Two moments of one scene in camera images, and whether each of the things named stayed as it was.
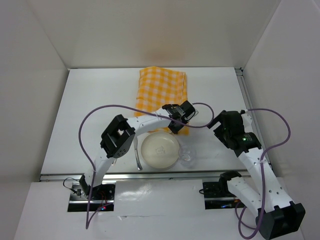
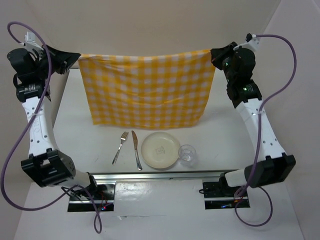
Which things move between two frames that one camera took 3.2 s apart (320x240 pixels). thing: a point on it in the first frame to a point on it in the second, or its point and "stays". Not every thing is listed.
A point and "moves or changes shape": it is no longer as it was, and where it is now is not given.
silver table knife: (139, 167) stays
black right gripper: (218, 130) to (216, 60)
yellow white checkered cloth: (158, 87) moves or changes shape
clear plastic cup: (187, 156) stays
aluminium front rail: (76, 176) stays
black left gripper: (175, 130) to (64, 59)
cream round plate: (159, 150) stays
